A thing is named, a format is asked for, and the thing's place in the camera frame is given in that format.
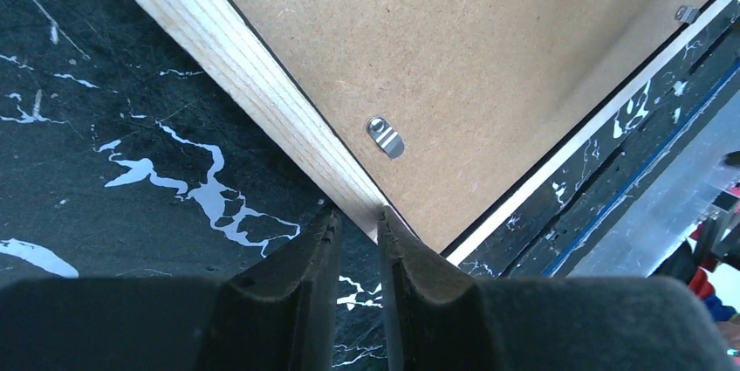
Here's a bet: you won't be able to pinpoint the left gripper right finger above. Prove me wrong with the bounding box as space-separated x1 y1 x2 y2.
377 208 737 370

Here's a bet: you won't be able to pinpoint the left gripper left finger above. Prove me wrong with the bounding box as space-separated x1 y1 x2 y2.
1 209 341 370

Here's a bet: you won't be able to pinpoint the brown backing board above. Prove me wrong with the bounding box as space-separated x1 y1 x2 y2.
233 0 709 251

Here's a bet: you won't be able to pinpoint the wooden picture frame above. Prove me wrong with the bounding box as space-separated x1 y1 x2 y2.
134 0 739 271

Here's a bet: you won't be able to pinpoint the metal turn clip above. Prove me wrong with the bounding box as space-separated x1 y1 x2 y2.
675 5 701 24
366 116 405 159

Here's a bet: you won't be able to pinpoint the aluminium rail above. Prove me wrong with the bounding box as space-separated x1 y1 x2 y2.
545 71 739 277

